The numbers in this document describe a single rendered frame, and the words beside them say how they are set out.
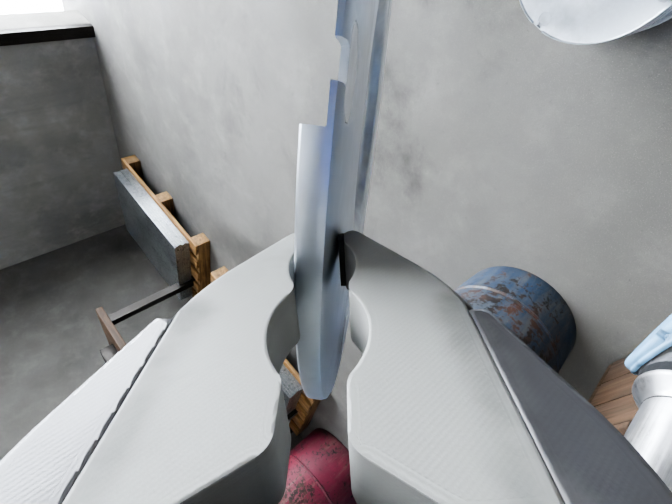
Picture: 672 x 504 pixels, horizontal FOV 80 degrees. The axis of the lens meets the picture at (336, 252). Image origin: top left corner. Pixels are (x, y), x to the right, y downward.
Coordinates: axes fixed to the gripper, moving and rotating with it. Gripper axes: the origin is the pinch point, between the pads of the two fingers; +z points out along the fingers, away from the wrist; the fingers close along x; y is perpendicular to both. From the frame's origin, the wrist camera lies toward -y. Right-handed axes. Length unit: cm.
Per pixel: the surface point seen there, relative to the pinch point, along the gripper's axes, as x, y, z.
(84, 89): -212, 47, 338
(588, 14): 44, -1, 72
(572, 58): 54, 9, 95
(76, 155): -242, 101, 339
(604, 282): 70, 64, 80
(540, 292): 56, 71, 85
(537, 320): 51, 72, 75
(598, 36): 45, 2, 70
